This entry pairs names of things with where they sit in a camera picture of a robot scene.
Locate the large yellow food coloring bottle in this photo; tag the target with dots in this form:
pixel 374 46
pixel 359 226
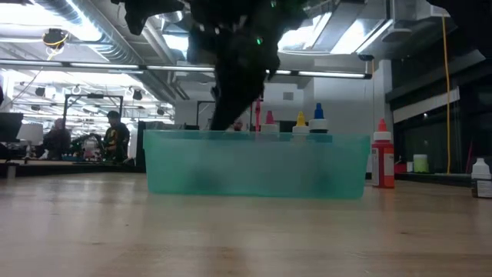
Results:
pixel 301 129

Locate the pale green container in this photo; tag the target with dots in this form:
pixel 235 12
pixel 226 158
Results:
pixel 420 163

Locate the small red container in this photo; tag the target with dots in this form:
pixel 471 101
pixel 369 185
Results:
pixel 400 168

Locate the translucent teal plastic bin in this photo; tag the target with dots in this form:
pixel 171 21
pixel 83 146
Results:
pixel 184 161

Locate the thin red rod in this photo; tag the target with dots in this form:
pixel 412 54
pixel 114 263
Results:
pixel 469 157

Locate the long ceiling light bar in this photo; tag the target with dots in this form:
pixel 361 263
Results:
pixel 104 65

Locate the small white-label bottle white cap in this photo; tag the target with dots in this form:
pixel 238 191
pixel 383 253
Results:
pixel 480 169

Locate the black background frame rig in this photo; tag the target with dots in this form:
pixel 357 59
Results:
pixel 198 115
pixel 92 95

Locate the white ceiling air unit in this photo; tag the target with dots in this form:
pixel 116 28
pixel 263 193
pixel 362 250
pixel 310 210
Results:
pixel 415 7

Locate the large red food coloring bottle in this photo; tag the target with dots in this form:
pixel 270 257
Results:
pixel 384 161

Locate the dark monitor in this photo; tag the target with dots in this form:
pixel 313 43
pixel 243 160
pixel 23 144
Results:
pixel 9 127

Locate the grey wall vent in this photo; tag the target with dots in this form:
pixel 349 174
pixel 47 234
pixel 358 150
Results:
pixel 288 96

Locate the large blue food coloring bottle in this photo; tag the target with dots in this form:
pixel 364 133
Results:
pixel 318 125

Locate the silver ventilation duct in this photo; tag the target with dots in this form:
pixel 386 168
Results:
pixel 115 52

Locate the large pink food coloring bottle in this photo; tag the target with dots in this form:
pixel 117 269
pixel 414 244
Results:
pixel 270 127

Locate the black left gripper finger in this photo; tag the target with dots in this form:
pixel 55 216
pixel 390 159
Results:
pixel 225 104
pixel 250 96

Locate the person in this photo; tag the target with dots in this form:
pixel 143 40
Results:
pixel 57 142
pixel 238 125
pixel 117 138

